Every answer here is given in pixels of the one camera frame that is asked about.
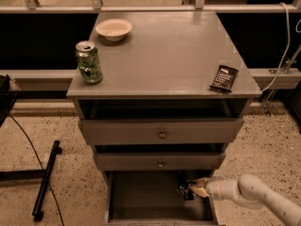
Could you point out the top grey drawer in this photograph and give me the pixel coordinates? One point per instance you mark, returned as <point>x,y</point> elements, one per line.
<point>131,132</point>

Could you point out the black snack bar packet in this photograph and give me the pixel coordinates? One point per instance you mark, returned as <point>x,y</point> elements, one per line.
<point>224,78</point>

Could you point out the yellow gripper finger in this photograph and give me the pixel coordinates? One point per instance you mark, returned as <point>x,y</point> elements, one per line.
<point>198,182</point>
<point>195,190</point>

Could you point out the metal railing bar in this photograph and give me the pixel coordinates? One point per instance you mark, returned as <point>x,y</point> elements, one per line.
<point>216,8</point>

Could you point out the black stand base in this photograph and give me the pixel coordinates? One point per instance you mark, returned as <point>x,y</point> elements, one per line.
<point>8,98</point>

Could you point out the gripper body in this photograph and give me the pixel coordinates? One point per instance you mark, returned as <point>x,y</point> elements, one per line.
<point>213,188</point>

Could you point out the white paper bowl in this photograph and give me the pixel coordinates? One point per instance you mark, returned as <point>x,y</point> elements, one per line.
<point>114,29</point>

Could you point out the middle grey drawer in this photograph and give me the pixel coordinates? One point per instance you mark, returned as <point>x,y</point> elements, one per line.
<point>158,161</point>

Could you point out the grey wooden drawer cabinet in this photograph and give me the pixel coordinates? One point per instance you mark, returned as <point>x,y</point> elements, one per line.
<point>163,70</point>

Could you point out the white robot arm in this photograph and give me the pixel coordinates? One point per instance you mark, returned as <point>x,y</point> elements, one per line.
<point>249,192</point>

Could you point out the blue chip bag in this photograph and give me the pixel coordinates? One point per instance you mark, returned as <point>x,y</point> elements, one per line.
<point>182,185</point>

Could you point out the green soda can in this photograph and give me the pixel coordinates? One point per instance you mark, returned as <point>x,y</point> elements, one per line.
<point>87,59</point>

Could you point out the bottom grey open drawer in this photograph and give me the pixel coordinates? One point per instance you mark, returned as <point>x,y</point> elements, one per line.
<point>151,198</point>

